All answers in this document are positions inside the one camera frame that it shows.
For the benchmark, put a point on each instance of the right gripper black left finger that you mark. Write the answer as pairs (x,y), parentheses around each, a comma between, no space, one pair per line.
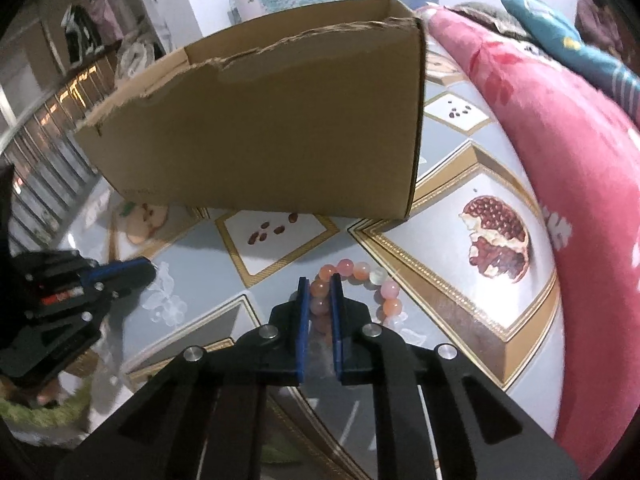
(201,415)

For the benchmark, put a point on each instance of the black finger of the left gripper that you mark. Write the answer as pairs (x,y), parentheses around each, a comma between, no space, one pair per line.
(54,332)
(58,271)

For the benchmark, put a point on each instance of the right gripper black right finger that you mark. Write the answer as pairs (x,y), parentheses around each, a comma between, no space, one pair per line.
(436,414)

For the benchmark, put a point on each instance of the person's left hand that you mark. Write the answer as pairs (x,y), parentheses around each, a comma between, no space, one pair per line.
(36,398)

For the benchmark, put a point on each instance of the green fuzzy sleeve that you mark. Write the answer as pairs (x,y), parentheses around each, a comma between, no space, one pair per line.
(63,422)

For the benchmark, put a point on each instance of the fruit pattern table cover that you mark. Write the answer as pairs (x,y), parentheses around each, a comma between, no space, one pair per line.
(472,266)

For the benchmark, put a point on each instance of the hanging clothes on rack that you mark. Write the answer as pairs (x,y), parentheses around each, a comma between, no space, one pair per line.
(99,25)

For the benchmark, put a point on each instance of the brown cardboard box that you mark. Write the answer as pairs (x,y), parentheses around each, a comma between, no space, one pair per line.
(316,109)

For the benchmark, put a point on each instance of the pink red floral blanket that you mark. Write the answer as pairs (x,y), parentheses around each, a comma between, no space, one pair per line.
(581,154)

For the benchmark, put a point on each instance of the teal patterned pillow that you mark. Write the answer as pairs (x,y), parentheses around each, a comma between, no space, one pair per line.
(560,39)

